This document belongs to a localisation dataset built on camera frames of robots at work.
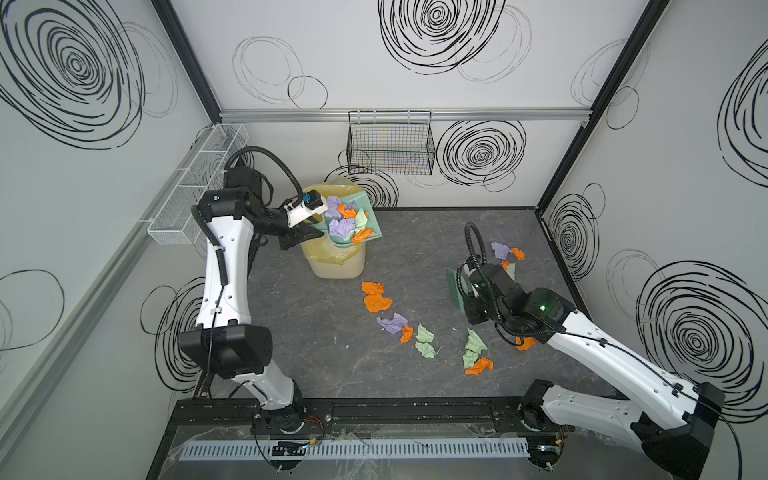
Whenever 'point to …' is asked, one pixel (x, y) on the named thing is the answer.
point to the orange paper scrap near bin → (375, 302)
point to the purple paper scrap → (500, 250)
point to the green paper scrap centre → (423, 335)
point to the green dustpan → (350, 220)
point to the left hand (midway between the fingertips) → (315, 225)
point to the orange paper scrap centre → (372, 288)
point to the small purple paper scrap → (394, 324)
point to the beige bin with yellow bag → (332, 260)
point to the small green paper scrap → (426, 349)
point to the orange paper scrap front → (479, 367)
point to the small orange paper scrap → (520, 255)
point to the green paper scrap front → (473, 347)
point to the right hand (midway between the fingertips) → (463, 302)
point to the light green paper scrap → (511, 270)
